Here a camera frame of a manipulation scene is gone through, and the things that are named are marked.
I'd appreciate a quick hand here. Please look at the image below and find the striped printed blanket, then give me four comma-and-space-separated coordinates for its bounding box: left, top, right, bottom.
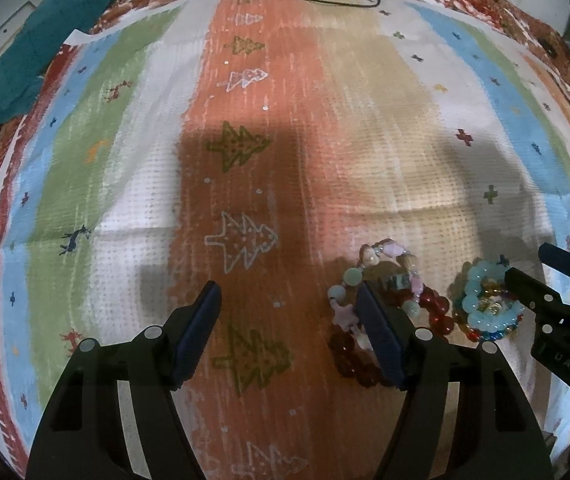
0, 0, 570, 480

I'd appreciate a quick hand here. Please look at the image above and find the multicoloured glass bead bracelet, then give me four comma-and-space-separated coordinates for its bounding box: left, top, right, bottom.
452, 280, 526, 344

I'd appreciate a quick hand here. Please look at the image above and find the teal cloth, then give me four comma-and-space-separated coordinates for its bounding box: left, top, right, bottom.
0, 0, 140, 129

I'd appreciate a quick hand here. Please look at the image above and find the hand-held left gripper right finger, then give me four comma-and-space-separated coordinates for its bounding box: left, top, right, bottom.
355, 282, 556, 480

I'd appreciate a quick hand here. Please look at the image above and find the dark red bead bracelet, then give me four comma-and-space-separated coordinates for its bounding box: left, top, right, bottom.
329, 284, 456, 387

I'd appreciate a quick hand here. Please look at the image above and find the pastel star bead bracelet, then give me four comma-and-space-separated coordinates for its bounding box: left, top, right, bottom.
327, 239, 428, 357

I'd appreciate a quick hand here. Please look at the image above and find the light blue bead bracelet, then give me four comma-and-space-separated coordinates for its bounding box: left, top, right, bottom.
460, 258, 526, 333

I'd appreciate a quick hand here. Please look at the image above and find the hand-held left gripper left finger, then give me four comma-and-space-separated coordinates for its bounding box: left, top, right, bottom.
25, 280, 223, 480

